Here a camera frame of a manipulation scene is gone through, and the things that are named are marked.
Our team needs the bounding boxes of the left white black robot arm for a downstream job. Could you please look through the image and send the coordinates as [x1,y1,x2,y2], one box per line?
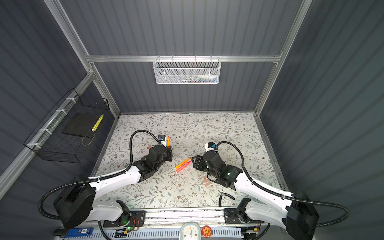
[54,144,173,229]

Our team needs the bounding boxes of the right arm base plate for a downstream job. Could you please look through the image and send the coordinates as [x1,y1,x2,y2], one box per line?
[223,208,265,225]

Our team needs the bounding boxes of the black handled pliers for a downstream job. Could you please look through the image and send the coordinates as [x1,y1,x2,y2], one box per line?
[218,191,235,208]

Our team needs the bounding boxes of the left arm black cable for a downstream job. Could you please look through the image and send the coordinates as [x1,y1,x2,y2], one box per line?
[37,129,162,240]

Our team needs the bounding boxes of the black pad in basket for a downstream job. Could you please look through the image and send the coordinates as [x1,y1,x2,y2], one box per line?
[62,113,95,139]

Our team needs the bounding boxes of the yellow highlighter pen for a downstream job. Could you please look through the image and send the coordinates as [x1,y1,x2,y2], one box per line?
[92,114,104,132]

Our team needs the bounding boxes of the red round badge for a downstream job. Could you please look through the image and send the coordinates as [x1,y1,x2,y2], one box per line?
[202,226,213,239]

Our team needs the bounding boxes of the black wire basket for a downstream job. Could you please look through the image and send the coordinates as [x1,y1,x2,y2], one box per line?
[24,91,110,164]

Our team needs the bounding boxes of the floral patterned table mat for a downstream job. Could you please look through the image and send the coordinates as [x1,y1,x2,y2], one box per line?
[95,113,280,209]

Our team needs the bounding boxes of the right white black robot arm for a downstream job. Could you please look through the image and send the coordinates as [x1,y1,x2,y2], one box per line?
[192,150,319,240]

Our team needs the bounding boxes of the items in white basket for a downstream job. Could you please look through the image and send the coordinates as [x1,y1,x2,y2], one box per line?
[176,74,220,84]

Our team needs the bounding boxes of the translucent pink caps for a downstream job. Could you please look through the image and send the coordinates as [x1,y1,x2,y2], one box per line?
[204,177,211,188]

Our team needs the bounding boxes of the white analog clock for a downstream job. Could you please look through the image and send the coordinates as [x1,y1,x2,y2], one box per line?
[179,222,201,240]

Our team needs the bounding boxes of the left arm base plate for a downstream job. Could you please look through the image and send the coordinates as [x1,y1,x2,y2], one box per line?
[103,211,147,229]

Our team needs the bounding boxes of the blue black tool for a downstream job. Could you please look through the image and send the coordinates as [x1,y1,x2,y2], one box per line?
[53,228,94,238]

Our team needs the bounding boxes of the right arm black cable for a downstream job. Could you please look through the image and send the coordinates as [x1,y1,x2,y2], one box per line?
[215,140,351,228]

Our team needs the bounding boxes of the pink marker pen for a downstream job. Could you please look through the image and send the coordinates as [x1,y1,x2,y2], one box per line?
[176,161,192,173]

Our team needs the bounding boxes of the white wire mesh basket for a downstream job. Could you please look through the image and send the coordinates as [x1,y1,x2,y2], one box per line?
[153,60,222,85]

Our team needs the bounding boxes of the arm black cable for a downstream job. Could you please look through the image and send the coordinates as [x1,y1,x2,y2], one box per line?
[215,140,351,228]
[37,129,162,240]

